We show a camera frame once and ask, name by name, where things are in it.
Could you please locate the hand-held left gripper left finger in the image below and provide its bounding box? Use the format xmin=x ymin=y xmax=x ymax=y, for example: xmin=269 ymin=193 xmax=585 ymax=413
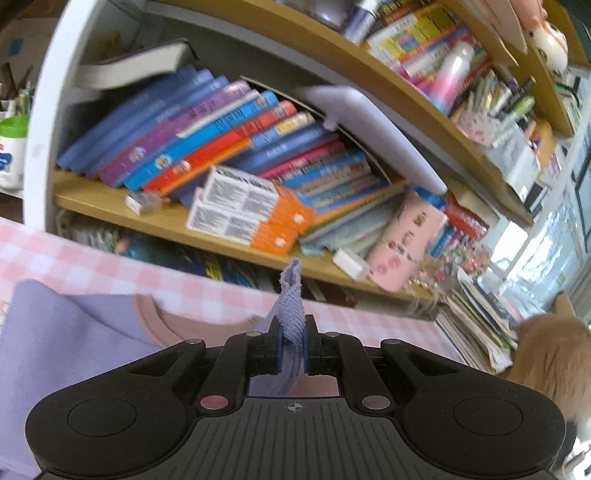
xmin=130 ymin=316 xmax=284 ymax=412

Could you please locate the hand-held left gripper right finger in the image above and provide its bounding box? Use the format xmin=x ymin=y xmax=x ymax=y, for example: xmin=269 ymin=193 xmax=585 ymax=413
xmin=306 ymin=314 xmax=462 ymax=412

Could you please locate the lavender knit garment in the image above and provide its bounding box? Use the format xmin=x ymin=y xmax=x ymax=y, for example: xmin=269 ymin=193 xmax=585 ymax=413
xmin=0 ymin=257 xmax=308 ymax=480

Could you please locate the small white box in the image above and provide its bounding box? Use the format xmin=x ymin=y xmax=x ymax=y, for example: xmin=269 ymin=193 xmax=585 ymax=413
xmin=332 ymin=248 xmax=373 ymax=280

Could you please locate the orange and white box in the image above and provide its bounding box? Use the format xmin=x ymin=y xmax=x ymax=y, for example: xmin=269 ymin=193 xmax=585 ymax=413
xmin=186 ymin=187 xmax=299 ymax=256
xmin=203 ymin=165 xmax=315 ymax=234

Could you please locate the pink patterned box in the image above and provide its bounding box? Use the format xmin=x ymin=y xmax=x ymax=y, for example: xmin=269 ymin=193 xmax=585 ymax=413
xmin=367 ymin=191 xmax=450 ymax=293

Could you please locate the row of thin picture books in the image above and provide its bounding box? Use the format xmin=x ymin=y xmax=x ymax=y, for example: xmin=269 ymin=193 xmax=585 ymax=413
xmin=58 ymin=210 xmax=278 ymax=291

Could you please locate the pile of magazines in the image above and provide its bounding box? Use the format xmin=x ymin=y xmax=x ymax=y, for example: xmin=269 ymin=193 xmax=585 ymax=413
xmin=434 ymin=268 xmax=520 ymax=374

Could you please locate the row of red books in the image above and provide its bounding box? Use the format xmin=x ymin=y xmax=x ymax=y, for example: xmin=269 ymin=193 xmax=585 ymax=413
xmin=429 ymin=194 xmax=490 ymax=260

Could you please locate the small white eraser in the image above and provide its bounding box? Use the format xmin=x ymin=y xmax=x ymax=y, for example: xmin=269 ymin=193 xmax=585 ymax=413
xmin=126 ymin=191 xmax=162 ymax=216

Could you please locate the pink checked printed blanket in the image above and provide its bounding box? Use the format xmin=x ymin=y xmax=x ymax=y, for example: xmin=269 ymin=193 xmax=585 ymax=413
xmin=0 ymin=217 xmax=467 ymax=398

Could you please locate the wooden bookshelf with white side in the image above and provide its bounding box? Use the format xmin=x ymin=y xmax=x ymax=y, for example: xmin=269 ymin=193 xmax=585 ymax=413
xmin=23 ymin=0 xmax=591 ymax=324

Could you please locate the row of colourful leaning books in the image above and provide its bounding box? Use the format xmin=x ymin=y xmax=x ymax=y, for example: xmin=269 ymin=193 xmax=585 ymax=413
xmin=55 ymin=65 xmax=407 ymax=241

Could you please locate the white plastic folder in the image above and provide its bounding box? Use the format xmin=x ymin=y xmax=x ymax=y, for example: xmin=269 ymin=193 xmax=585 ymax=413
xmin=295 ymin=85 xmax=448 ymax=195

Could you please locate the furry plush toy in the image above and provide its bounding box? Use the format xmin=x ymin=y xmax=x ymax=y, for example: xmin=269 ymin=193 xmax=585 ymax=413
xmin=505 ymin=293 xmax=591 ymax=480

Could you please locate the pink pen holder with pens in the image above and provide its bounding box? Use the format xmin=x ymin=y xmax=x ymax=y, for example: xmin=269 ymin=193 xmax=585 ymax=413
xmin=455 ymin=74 xmax=536 ymax=147

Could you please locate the white and pink bottle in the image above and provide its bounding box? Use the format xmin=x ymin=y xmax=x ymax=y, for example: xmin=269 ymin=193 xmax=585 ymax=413
xmin=429 ymin=41 xmax=476 ymax=116

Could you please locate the thick grey book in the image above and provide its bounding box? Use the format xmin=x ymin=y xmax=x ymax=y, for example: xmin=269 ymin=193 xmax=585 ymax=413
xmin=76 ymin=39 xmax=199 ymax=90

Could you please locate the stack of bright paperback books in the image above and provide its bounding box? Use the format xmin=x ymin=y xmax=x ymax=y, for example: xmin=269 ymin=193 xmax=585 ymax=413
xmin=365 ymin=0 xmax=491 ymax=116

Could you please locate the white jar with green lid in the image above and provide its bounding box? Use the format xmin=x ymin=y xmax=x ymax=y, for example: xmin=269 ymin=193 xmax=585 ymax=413
xmin=0 ymin=114 xmax=30 ymax=193

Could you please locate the white doll figure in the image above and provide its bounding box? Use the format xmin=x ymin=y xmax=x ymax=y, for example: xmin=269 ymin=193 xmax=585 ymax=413
xmin=522 ymin=0 xmax=571 ymax=71

